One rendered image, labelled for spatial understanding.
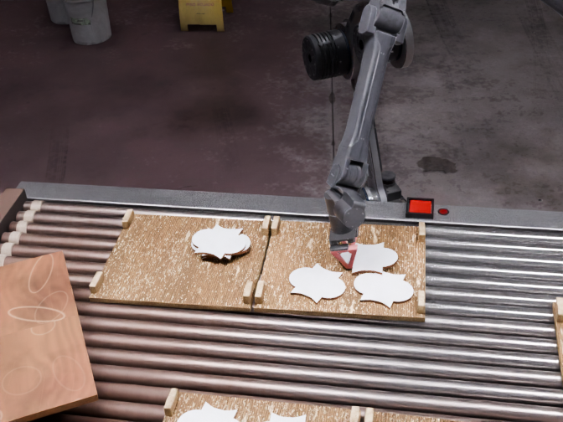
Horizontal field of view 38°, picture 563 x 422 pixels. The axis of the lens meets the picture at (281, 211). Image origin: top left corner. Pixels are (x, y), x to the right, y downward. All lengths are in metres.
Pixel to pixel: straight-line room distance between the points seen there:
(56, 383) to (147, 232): 0.64
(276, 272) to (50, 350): 0.60
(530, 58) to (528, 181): 1.32
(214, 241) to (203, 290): 0.16
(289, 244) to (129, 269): 0.42
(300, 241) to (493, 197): 1.93
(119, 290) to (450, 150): 2.54
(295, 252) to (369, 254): 0.19
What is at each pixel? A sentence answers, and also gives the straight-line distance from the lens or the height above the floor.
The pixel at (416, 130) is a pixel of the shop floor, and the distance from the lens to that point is 4.47.
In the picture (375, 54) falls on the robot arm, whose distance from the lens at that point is 2.01.
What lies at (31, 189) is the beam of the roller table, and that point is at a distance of 2.61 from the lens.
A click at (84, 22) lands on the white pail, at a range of 5.65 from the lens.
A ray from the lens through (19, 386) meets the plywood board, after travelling 1.82.
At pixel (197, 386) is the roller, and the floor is 0.91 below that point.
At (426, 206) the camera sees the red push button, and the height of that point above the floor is 0.93.
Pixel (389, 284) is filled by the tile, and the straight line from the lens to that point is 2.06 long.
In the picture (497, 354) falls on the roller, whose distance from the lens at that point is 1.95.
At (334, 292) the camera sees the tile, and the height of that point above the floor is 0.94.
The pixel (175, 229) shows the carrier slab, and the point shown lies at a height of 0.94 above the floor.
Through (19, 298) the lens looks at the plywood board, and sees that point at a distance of 2.02.
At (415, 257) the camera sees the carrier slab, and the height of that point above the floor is 0.94.
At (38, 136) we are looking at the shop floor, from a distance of 4.76.
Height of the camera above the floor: 2.31
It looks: 37 degrees down
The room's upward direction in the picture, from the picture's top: 4 degrees counter-clockwise
